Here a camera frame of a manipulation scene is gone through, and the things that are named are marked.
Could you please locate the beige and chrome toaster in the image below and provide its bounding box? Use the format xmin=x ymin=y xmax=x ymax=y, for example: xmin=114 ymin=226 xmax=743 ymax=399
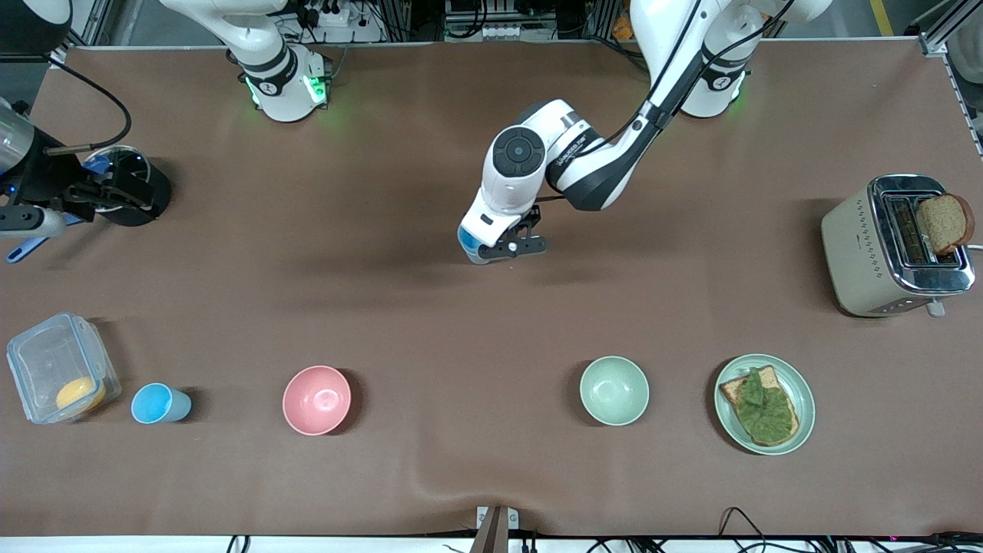
xmin=820 ymin=174 xmax=976 ymax=318

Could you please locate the clear plastic storage container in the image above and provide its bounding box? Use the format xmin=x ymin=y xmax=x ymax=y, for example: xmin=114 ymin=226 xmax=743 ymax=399
xmin=6 ymin=312 xmax=122 ymax=425

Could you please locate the glass lid blue knob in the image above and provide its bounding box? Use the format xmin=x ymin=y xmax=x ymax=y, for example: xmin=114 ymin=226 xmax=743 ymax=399
xmin=77 ymin=146 xmax=151 ymax=189

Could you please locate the orange round food item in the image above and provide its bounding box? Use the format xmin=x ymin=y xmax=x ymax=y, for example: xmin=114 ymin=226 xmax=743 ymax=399
xmin=55 ymin=376 xmax=107 ymax=412

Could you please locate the pale green round plate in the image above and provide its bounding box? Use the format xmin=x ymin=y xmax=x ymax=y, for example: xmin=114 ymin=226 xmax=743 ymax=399
xmin=713 ymin=353 xmax=816 ymax=456

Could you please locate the white power strip with plugs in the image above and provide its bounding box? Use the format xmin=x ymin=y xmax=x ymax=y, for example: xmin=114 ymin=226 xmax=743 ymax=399
xmin=302 ymin=2 xmax=363 ymax=28

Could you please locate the pale green bowl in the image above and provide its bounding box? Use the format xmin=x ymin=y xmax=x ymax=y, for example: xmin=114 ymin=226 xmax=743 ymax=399
xmin=579 ymin=355 xmax=650 ymax=427

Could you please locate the black saucepan blue handle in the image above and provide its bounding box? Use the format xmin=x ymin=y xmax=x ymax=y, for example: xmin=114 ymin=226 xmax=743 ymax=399
xmin=6 ymin=146 xmax=172 ymax=264

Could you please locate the toasted square bread slice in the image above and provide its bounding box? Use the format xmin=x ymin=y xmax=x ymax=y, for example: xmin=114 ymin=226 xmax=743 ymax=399
xmin=720 ymin=366 xmax=799 ymax=448

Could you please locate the black looped cable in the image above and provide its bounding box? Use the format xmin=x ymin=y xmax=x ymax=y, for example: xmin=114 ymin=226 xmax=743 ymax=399
xmin=717 ymin=506 xmax=770 ymax=553

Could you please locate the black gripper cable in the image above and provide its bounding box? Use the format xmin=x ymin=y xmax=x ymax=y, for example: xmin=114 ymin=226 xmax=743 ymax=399
xmin=45 ymin=55 xmax=133 ymax=154
xmin=538 ymin=0 xmax=796 ymax=202

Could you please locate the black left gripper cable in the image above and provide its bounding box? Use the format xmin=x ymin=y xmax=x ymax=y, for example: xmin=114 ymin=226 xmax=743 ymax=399
xmin=538 ymin=0 xmax=796 ymax=202

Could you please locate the green lettuce leaf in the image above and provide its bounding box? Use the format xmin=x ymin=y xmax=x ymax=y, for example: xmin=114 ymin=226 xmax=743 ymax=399
xmin=737 ymin=369 xmax=796 ymax=444

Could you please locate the pink bowl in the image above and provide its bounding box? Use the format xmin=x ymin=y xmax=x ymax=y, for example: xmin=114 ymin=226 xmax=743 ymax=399
xmin=282 ymin=365 xmax=352 ymax=436

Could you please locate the grey metal table bracket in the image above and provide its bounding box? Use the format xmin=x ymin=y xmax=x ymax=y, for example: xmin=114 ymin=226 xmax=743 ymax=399
xmin=475 ymin=505 xmax=520 ymax=553

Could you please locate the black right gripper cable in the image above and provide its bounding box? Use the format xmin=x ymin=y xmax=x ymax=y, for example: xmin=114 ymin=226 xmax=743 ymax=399
xmin=45 ymin=55 xmax=133 ymax=154

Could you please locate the aluminium frame rail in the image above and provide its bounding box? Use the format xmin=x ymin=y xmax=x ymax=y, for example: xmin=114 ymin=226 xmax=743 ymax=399
xmin=918 ymin=0 xmax=983 ymax=56
xmin=71 ymin=0 xmax=147 ymax=48

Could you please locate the dark crust bread slice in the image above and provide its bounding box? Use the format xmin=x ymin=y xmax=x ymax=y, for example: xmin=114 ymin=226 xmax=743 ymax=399
xmin=916 ymin=193 xmax=975 ymax=256

